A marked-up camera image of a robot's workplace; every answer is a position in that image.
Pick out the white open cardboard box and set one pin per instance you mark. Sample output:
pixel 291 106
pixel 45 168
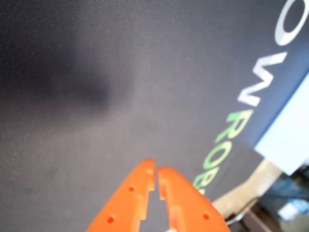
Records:
pixel 285 135

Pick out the dark mat with WOWROBO print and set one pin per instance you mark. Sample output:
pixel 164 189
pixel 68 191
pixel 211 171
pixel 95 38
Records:
pixel 72 133

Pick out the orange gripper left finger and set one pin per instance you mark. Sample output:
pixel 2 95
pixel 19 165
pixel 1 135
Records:
pixel 123 205

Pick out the blue white blurry object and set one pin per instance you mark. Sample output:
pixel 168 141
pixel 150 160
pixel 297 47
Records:
pixel 293 209

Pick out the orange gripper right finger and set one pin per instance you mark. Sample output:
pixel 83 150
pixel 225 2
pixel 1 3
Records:
pixel 190 210

